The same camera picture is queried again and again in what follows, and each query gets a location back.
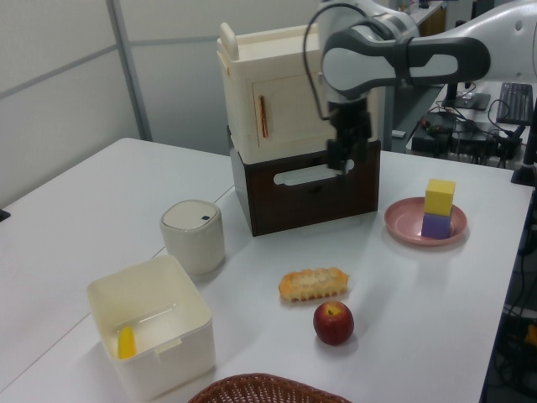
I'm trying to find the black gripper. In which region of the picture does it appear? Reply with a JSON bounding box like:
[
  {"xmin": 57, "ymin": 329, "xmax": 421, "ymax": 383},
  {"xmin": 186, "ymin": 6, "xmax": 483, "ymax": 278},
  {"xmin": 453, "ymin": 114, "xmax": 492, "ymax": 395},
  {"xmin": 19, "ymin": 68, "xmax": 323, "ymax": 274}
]
[{"xmin": 326, "ymin": 98, "xmax": 373, "ymax": 174}]

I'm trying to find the yellow cube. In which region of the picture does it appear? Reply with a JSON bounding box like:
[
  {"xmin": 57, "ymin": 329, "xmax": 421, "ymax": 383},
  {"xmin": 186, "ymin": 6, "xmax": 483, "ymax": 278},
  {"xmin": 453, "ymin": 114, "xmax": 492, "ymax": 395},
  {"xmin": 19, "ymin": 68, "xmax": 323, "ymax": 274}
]
[{"xmin": 423, "ymin": 178, "xmax": 457, "ymax": 217}]

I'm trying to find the purple cube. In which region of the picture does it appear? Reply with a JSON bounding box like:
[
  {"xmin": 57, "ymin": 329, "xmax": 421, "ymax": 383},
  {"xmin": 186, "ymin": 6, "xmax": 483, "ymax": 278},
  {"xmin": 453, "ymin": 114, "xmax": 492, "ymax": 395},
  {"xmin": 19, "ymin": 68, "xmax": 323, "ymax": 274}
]
[{"xmin": 420, "ymin": 212, "xmax": 453, "ymax": 241}]

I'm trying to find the dark brown wooden box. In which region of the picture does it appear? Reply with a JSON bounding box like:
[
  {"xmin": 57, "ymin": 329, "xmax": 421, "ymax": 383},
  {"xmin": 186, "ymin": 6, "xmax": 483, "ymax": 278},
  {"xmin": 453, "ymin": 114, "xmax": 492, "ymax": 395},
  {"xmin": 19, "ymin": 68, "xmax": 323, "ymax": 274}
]
[{"xmin": 230, "ymin": 139, "xmax": 382, "ymax": 238}]

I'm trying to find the pink plate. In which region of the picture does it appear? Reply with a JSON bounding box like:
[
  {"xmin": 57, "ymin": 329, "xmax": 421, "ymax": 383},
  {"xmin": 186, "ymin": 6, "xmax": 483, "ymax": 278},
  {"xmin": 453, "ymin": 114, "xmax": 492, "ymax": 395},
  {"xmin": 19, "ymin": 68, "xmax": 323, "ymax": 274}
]
[{"xmin": 383, "ymin": 196, "xmax": 469, "ymax": 247}]

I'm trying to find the cream toy cabinet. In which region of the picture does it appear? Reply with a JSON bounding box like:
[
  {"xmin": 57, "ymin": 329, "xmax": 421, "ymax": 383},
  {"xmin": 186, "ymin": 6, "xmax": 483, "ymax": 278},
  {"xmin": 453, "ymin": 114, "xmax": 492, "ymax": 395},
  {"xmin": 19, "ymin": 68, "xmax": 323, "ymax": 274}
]
[{"xmin": 216, "ymin": 23, "xmax": 381, "ymax": 165}]

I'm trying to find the toy bread roll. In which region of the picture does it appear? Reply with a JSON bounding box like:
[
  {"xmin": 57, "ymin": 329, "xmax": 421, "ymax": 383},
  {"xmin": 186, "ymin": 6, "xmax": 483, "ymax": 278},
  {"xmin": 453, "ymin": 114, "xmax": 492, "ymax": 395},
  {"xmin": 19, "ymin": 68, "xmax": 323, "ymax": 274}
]
[{"xmin": 278, "ymin": 266, "xmax": 352, "ymax": 304}]

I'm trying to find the black monitor stand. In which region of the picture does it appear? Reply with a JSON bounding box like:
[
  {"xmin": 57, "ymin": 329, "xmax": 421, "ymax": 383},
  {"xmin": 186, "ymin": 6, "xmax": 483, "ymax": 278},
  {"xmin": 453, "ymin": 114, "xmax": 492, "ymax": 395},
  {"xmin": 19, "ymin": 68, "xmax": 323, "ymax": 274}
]
[{"xmin": 441, "ymin": 82, "xmax": 493, "ymax": 112}]

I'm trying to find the red apple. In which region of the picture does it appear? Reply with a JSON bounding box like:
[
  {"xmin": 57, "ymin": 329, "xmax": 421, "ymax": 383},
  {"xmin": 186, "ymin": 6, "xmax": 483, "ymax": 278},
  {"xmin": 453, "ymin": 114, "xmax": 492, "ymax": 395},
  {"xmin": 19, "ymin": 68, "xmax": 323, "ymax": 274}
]
[{"xmin": 312, "ymin": 301, "xmax": 356, "ymax": 347}]

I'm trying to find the white lidded canister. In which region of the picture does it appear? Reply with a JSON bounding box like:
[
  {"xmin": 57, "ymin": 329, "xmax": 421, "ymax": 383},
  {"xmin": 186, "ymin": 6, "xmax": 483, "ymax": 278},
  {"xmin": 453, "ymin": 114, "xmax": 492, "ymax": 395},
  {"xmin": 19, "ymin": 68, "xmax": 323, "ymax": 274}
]
[{"xmin": 159, "ymin": 200, "xmax": 227, "ymax": 276}]

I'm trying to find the black keyboard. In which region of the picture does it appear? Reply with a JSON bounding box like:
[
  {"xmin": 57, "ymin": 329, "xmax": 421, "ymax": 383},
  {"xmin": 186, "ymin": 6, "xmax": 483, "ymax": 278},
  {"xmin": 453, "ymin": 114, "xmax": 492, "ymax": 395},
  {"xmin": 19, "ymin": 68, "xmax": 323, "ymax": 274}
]
[{"xmin": 495, "ymin": 81, "xmax": 535, "ymax": 125}]

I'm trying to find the black clamp pole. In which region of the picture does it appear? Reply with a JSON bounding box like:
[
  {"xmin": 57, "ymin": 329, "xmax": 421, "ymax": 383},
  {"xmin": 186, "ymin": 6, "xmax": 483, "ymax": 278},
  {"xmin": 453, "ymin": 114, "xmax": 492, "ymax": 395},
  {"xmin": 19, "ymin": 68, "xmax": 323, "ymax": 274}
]
[{"xmin": 509, "ymin": 120, "xmax": 537, "ymax": 188}]

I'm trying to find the brown wicker basket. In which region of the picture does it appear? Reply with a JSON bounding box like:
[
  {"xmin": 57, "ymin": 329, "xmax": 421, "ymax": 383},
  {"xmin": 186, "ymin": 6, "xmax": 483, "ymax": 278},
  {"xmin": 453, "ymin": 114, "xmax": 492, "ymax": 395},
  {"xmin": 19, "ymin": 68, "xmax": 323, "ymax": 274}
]
[{"xmin": 186, "ymin": 372, "xmax": 354, "ymax": 403}]

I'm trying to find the cream square plastic bin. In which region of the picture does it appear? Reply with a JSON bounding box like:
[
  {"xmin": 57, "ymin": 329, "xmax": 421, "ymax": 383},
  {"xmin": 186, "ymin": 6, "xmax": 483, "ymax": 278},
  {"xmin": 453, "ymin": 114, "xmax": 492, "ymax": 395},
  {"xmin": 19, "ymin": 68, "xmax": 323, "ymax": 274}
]
[{"xmin": 86, "ymin": 254, "xmax": 216, "ymax": 401}]

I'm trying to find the yellow banana piece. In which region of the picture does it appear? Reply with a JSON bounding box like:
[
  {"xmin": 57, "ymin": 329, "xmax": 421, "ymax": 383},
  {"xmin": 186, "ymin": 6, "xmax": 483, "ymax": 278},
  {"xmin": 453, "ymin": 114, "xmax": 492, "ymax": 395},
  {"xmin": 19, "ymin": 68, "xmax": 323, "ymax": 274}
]
[{"xmin": 117, "ymin": 327, "xmax": 138, "ymax": 360}]

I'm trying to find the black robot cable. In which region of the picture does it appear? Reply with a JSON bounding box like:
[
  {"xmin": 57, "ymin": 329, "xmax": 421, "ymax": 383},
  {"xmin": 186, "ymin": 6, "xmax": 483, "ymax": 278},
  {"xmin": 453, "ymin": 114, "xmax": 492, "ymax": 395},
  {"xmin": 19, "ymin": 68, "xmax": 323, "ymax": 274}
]
[{"xmin": 303, "ymin": 3, "xmax": 336, "ymax": 123}]

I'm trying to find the black electronics box with cables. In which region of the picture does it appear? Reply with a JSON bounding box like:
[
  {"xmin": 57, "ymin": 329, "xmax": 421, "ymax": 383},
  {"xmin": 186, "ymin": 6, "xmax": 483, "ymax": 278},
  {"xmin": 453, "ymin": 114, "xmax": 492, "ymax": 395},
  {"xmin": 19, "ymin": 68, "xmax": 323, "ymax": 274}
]
[{"xmin": 410, "ymin": 109, "xmax": 526, "ymax": 164}]

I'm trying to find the grey partition post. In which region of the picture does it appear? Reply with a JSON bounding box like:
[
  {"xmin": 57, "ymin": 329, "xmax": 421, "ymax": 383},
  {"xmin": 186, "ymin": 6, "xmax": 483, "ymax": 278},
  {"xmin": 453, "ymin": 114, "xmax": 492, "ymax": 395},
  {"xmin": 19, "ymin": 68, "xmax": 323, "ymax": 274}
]
[{"xmin": 110, "ymin": 0, "xmax": 154, "ymax": 142}]

